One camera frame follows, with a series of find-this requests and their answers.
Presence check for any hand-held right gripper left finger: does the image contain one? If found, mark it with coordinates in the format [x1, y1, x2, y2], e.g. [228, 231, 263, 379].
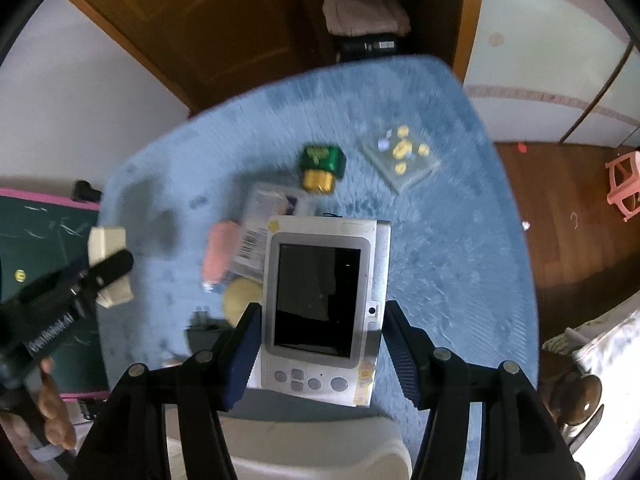
[70, 302, 263, 480]

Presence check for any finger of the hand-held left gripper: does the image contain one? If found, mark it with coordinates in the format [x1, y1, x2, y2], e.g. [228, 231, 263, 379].
[75, 249, 135, 306]

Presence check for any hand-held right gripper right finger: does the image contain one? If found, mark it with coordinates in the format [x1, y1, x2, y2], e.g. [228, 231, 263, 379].
[382, 300, 586, 480]

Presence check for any beige block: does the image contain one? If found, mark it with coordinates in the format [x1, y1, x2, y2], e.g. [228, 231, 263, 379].
[87, 226, 135, 309]

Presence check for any black plug adapter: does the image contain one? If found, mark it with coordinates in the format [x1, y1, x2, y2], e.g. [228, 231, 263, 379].
[186, 311, 236, 356]

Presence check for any yellow round object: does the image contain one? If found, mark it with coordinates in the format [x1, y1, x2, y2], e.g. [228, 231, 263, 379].
[222, 279, 263, 328]

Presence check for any silver digital camera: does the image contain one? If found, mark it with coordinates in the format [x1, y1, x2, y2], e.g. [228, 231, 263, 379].
[247, 216, 392, 407]

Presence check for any pink eraser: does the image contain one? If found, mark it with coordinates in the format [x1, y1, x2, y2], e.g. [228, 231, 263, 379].
[202, 221, 242, 286]

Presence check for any white storage bin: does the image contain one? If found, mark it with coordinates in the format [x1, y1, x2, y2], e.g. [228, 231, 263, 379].
[165, 402, 413, 480]

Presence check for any clear case with yellow pieces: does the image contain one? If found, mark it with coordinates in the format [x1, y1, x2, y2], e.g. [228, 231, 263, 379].
[361, 122, 442, 195]

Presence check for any green and gold box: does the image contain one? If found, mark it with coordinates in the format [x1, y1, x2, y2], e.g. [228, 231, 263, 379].
[300, 144, 347, 193]

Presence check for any person's left hand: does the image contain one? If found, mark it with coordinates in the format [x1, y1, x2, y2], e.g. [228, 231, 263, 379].
[39, 357, 77, 451]

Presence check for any black clip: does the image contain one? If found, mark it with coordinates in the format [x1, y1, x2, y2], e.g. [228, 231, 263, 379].
[74, 180, 103, 202]

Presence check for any blue plush blanket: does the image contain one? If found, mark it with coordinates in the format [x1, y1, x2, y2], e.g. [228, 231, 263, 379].
[97, 54, 541, 480]

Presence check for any brown round knob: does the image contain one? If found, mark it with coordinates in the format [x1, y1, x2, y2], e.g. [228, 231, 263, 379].
[550, 372, 603, 428]

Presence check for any white bedding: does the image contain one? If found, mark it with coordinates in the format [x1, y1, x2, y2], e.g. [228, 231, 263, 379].
[542, 305, 640, 480]

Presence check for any wooden door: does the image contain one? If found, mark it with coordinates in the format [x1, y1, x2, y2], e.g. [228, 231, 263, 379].
[57, 0, 341, 116]

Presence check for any pink plastic stool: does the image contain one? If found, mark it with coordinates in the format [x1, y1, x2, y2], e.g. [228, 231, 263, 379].
[605, 150, 640, 222]

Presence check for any black device on shelf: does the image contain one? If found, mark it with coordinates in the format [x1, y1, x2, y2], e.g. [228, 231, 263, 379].
[340, 34, 398, 61]

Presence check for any wooden shelf unit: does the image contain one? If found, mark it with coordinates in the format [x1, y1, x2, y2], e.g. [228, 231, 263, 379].
[287, 0, 486, 81]

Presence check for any folded pink towel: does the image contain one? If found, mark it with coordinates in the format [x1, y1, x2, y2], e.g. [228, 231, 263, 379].
[322, 0, 412, 36]

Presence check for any white wardrobe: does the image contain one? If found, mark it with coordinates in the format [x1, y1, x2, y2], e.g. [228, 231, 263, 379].
[462, 0, 640, 148]

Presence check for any green chalkboard with pink frame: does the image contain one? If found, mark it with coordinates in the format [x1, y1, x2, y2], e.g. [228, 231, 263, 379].
[0, 187, 111, 396]

